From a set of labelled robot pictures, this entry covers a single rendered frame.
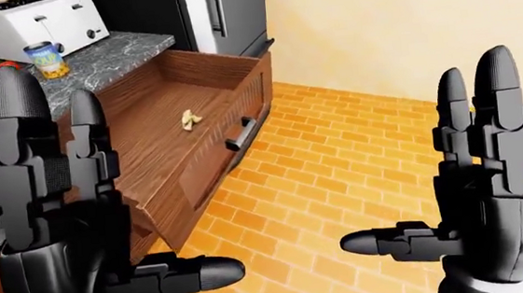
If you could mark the grey marble countertop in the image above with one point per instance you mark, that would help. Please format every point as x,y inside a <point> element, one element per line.
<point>73,70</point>

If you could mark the blue and yellow soup can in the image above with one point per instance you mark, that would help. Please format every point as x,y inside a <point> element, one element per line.
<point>48,61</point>

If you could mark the black and silver refrigerator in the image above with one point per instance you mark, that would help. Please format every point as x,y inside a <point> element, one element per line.
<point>195,15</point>

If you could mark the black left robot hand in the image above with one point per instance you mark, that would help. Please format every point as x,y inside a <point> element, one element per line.
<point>55,261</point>

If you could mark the wooden base cabinet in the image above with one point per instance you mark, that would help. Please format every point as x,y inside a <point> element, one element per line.
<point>140,238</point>

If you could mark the open wooden drawer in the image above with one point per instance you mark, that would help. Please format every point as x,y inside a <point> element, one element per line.
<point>185,131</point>

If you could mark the small yellow food piece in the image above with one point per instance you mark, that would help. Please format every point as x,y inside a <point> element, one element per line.
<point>190,120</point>

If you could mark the silver toaster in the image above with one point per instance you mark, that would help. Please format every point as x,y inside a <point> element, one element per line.
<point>32,26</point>

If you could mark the red and green object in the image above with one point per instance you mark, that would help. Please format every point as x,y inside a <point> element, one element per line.
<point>6,65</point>

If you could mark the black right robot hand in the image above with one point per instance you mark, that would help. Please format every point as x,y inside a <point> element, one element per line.
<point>492,226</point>

